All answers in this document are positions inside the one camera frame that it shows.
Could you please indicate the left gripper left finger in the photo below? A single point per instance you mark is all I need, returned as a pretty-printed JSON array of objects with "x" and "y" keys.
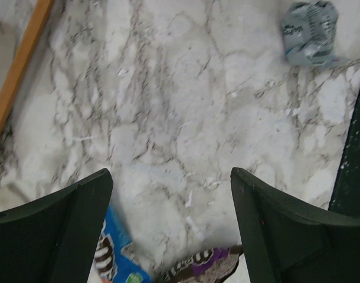
[{"x": 54, "y": 238}]

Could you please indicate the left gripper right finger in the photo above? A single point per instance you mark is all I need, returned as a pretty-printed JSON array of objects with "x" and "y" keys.
[{"x": 288, "y": 240}]

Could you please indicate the grey plastic clip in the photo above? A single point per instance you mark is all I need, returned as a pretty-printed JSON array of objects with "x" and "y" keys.
[{"x": 309, "y": 32}]

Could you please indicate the blue M&M's packet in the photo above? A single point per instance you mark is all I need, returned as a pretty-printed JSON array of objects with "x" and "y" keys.
[{"x": 114, "y": 258}]

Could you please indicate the brown chocolate bar wrapper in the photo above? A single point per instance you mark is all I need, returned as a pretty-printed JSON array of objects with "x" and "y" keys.
[{"x": 211, "y": 265}]

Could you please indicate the wooden shelf rack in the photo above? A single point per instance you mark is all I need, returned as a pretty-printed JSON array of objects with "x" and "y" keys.
[{"x": 22, "y": 58}]

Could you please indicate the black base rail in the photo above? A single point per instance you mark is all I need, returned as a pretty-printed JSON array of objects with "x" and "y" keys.
[{"x": 345, "y": 197}]

